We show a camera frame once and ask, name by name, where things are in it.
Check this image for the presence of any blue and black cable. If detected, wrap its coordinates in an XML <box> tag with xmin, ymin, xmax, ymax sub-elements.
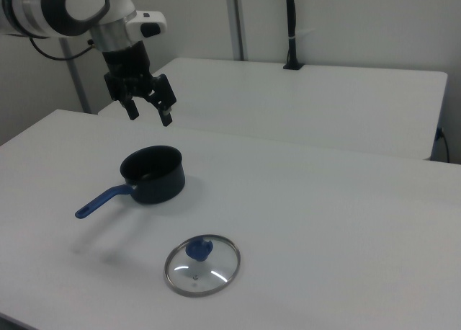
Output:
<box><xmin>434</xmin><ymin>127</ymin><xmax>452</xmax><ymax>162</ymax></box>

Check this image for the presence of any black clamped stand pole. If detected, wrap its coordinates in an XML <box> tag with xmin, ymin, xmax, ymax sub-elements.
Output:
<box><xmin>282</xmin><ymin>0</ymin><xmax>305</xmax><ymax>71</ymax></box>

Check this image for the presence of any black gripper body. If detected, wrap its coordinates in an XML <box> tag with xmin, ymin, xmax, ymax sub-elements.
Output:
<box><xmin>102</xmin><ymin>40</ymin><xmax>178</xmax><ymax>110</ymax></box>

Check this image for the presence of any glass lid with blue knob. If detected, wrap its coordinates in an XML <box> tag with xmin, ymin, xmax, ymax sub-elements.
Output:
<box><xmin>164</xmin><ymin>233</ymin><xmax>241</xmax><ymax>298</ymax></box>

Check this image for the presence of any dark saucepan with blue handle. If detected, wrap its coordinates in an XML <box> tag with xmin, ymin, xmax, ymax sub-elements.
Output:
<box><xmin>74</xmin><ymin>145</ymin><xmax>187</xmax><ymax>221</ymax></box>

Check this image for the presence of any white side table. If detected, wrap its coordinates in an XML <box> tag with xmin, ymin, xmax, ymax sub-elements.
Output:
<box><xmin>97</xmin><ymin>57</ymin><xmax>449</xmax><ymax>161</ymax></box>

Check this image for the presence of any aluminium frame post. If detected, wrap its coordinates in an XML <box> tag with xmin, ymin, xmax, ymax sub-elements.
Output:
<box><xmin>224</xmin><ymin>0</ymin><xmax>250</xmax><ymax>61</ymax></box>

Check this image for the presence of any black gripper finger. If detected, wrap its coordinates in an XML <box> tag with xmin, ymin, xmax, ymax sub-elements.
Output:
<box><xmin>123</xmin><ymin>96</ymin><xmax>140</xmax><ymax>122</ymax></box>
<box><xmin>145</xmin><ymin>89</ymin><xmax>174</xmax><ymax>128</ymax></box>

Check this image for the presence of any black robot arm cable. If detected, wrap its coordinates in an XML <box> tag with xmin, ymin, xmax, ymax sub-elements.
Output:
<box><xmin>28</xmin><ymin>36</ymin><xmax>97</xmax><ymax>61</ymax></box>

